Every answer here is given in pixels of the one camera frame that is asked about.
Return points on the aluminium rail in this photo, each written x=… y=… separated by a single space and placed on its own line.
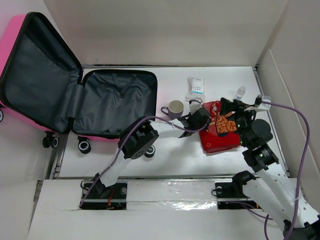
x=174 y=158

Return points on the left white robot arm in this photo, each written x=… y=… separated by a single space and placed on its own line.
x=138 y=139

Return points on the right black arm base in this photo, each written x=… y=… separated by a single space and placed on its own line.
x=229 y=198

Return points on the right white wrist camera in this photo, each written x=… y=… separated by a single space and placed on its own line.
x=261 y=104

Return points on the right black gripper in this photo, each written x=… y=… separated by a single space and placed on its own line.
x=226 y=106

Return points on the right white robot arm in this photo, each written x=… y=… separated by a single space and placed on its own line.
x=268 y=185

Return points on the pink kids suitcase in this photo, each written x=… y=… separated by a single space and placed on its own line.
x=44 y=84

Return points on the white wet wipes pack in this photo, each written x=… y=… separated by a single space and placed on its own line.
x=197 y=85

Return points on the clear plastic water bottle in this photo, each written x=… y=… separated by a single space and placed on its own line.
x=240 y=93

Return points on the red patterned cloth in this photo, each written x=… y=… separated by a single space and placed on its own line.
x=221 y=133

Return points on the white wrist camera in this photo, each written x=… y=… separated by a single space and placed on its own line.
x=261 y=104
x=194 y=105

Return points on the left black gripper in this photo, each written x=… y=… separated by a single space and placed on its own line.
x=203 y=125

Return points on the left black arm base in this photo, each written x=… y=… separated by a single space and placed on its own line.
x=114 y=198

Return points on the purple ceramic mug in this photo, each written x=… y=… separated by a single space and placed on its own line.
x=174 y=110

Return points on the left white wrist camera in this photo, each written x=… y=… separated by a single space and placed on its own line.
x=194 y=105

